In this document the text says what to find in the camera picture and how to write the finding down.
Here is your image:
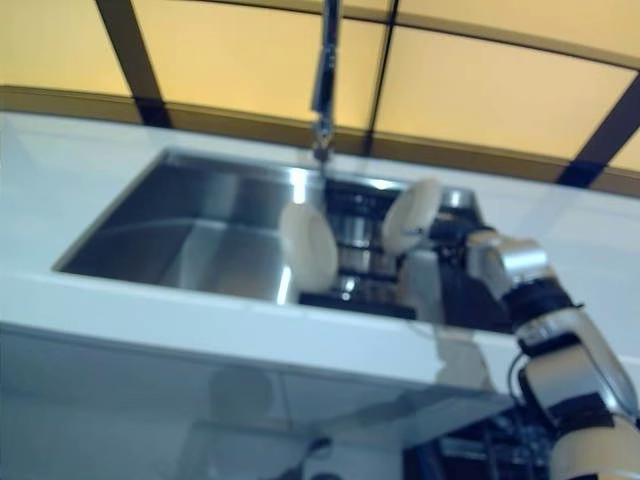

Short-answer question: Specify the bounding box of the black silver robot right hand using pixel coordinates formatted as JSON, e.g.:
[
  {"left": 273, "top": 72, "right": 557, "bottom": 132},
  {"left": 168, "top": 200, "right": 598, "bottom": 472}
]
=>
[{"left": 424, "top": 188, "right": 496, "bottom": 256}]

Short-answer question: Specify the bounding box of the white glossy cabinet door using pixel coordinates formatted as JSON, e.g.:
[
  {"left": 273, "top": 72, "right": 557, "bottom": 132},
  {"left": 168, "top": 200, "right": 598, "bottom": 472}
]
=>
[
  {"left": 189, "top": 369, "right": 516, "bottom": 480},
  {"left": 0, "top": 322, "right": 292, "bottom": 480}
]

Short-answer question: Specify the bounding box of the black sink dish rack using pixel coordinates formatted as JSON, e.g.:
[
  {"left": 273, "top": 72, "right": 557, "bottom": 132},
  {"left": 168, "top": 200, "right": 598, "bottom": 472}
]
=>
[{"left": 298, "top": 177, "right": 419, "bottom": 322}]

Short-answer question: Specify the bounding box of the stainless steel sink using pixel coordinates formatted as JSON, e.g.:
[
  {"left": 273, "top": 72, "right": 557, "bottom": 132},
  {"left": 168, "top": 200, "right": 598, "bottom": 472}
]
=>
[{"left": 52, "top": 144, "right": 519, "bottom": 336}]

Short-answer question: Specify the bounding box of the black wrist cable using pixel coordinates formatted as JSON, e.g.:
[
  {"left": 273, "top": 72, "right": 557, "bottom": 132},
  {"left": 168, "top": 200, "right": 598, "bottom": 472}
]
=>
[{"left": 505, "top": 299, "right": 586, "bottom": 406}]

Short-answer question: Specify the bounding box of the cream round plate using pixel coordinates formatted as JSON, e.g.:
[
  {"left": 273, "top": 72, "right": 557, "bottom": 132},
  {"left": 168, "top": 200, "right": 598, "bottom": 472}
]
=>
[
  {"left": 278, "top": 202, "right": 340, "bottom": 294},
  {"left": 382, "top": 178, "right": 444, "bottom": 256}
]

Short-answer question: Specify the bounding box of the chrome kitchen faucet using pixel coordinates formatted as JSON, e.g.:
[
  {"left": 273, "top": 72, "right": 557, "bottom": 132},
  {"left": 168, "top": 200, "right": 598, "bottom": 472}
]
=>
[{"left": 309, "top": 0, "right": 344, "bottom": 166}]

